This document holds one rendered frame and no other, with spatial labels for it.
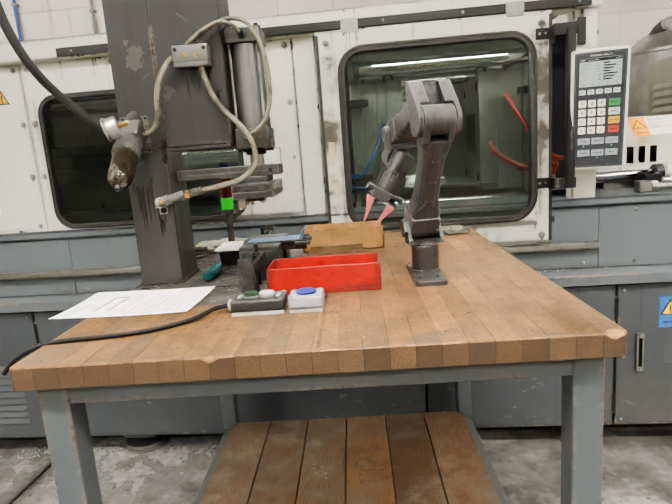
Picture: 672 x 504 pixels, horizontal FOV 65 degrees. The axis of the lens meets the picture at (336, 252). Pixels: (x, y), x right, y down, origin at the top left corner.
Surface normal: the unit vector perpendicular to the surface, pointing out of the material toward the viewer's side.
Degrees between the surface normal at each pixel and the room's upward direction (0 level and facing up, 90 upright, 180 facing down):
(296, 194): 90
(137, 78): 90
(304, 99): 90
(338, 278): 90
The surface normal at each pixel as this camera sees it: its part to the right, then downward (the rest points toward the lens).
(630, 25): -0.09, 0.19
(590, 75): -0.28, 0.32
